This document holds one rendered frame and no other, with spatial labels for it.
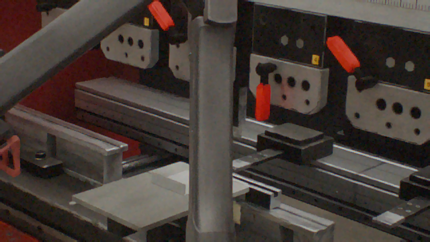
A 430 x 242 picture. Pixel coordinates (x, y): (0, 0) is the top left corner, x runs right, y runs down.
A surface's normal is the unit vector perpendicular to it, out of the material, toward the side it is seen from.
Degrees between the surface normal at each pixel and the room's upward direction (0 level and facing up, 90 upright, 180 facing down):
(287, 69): 90
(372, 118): 90
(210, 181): 67
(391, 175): 0
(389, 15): 90
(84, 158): 90
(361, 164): 0
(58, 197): 0
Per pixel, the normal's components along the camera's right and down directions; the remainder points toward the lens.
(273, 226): -0.69, 0.19
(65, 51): 0.30, -0.05
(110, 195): 0.04, -0.95
